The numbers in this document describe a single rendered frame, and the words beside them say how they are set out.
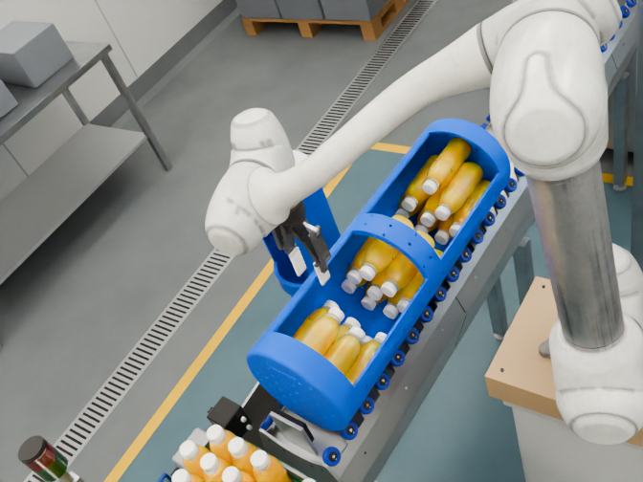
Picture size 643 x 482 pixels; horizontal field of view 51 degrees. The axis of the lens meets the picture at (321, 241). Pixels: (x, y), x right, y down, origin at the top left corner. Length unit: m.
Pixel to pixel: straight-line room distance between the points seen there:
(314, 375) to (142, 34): 4.29
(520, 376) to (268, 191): 0.72
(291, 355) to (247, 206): 0.47
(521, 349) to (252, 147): 0.76
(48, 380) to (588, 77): 3.23
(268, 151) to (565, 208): 0.53
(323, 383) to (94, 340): 2.36
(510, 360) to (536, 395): 0.10
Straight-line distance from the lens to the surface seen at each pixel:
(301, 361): 1.50
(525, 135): 0.86
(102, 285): 4.00
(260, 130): 1.24
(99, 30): 5.26
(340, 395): 1.52
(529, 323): 1.64
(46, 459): 1.66
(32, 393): 3.74
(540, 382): 1.54
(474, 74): 1.08
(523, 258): 2.44
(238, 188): 1.15
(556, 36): 0.92
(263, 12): 5.50
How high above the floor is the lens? 2.38
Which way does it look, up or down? 42 degrees down
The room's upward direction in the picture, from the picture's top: 23 degrees counter-clockwise
